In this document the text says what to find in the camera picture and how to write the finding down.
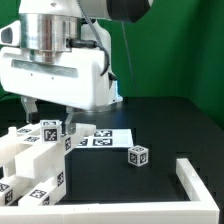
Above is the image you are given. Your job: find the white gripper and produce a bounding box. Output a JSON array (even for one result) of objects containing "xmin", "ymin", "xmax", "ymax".
[{"xmin": 0, "ymin": 44, "xmax": 111, "ymax": 135}]

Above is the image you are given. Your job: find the white tagged cube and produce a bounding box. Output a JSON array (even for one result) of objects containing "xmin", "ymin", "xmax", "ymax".
[
  {"xmin": 40, "ymin": 120, "xmax": 61, "ymax": 143},
  {"xmin": 128, "ymin": 145, "xmax": 149, "ymax": 167}
]

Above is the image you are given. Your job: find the white chair back frame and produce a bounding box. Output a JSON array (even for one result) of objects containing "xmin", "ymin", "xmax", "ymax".
[{"xmin": 0, "ymin": 123, "xmax": 96, "ymax": 179}]

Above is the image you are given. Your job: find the white chair seat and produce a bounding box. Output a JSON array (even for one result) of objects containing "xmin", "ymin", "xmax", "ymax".
[{"xmin": 0, "ymin": 149, "xmax": 66, "ymax": 205}]

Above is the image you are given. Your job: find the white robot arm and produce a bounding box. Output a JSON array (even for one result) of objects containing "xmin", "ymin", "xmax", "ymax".
[{"xmin": 0, "ymin": 0, "xmax": 154, "ymax": 135}]

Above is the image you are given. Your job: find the white U-shaped fence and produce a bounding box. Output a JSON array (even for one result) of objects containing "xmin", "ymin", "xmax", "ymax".
[{"xmin": 0, "ymin": 158, "xmax": 220, "ymax": 224}]

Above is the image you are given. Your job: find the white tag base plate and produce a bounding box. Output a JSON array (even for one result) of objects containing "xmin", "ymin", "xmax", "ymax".
[{"xmin": 78, "ymin": 129, "xmax": 133, "ymax": 148}]

